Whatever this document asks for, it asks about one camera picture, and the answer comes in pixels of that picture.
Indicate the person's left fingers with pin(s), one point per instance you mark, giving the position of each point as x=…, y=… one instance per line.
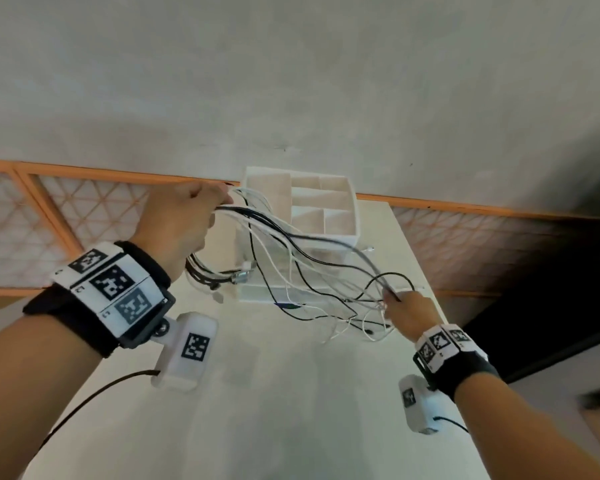
x=211, y=193

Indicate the person's left hand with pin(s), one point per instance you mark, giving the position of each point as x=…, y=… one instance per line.
x=172, y=219

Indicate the person's right hand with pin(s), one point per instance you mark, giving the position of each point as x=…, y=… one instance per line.
x=415, y=314

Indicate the white compartment organizer box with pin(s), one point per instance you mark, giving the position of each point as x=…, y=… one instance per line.
x=325, y=209

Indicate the orange lattice railing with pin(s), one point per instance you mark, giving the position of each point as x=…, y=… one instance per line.
x=55, y=214

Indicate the person's right forearm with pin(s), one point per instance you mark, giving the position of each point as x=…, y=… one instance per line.
x=520, y=429

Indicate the black wristband with marker tags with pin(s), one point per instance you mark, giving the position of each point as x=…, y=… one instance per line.
x=110, y=289
x=450, y=352

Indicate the person's left forearm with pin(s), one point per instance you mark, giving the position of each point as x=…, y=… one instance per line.
x=25, y=394

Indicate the person's right fingers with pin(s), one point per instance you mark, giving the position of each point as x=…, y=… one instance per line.
x=394, y=302

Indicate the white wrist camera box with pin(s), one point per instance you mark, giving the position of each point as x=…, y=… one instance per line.
x=420, y=402
x=190, y=352

